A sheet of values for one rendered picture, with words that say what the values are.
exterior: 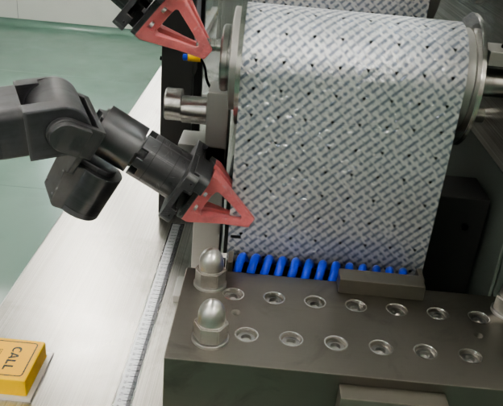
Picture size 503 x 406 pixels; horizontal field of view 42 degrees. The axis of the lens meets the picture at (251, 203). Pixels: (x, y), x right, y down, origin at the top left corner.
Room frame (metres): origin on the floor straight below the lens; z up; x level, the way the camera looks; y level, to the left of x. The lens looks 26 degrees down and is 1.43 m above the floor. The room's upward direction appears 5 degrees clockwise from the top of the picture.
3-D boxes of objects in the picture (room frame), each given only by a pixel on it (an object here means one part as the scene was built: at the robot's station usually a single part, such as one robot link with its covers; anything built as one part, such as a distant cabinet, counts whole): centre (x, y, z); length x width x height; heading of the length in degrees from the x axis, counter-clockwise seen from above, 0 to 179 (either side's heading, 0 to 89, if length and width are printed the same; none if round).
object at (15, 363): (0.58, 0.26, 0.91); 0.07 x 0.07 x 0.02; 0
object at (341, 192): (0.68, -0.09, 1.11); 0.23 x 0.01 x 0.18; 90
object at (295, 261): (0.65, -0.09, 1.03); 0.21 x 0.04 x 0.03; 90
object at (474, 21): (0.74, -0.22, 1.25); 0.15 x 0.01 x 0.15; 0
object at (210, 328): (0.51, 0.03, 1.05); 0.04 x 0.04 x 0.04
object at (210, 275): (0.61, 0.04, 1.05); 0.04 x 0.04 x 0.04
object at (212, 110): (0.77, 0.07, 1.05); 0.06 x 0.05 x 0.31; 90
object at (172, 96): (0.77, 0.11, 1.18); 0.04 x 0.02 x 0.04; 0
